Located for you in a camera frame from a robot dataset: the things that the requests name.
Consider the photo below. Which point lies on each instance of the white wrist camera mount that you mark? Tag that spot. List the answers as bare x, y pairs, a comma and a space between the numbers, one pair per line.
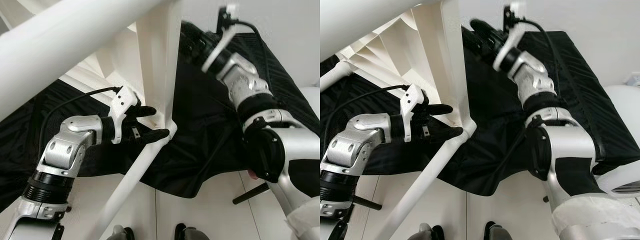
414, 105
510, 35
222, 40
122, 107

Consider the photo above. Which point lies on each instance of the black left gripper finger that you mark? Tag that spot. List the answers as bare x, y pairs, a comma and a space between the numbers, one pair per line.
447, 133
156, 135
440, 109
145, 111

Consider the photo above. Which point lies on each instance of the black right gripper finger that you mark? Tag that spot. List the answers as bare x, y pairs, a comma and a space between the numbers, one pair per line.
189, 32
481, 28

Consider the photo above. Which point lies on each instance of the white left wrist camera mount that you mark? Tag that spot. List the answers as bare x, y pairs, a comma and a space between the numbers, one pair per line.
122, 107
414, 105

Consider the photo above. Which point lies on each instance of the black tablecloth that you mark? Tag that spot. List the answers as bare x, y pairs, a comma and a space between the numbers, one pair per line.
500, 150
210, 140

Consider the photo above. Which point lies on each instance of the white rounded plastic appliance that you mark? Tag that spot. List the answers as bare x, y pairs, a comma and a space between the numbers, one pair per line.
312, 100
622, 140

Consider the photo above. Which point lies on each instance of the white wall power socket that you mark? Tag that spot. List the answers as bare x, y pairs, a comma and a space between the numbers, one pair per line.
634, 79

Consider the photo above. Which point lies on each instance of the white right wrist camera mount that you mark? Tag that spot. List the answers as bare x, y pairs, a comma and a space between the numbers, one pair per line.
222, 40
510, 35

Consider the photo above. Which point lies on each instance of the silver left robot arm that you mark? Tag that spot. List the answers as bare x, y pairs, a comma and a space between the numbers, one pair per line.
360, 145
60, 150

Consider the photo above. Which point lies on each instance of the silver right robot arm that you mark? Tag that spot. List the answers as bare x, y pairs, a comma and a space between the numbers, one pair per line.
565, 150
280, 145

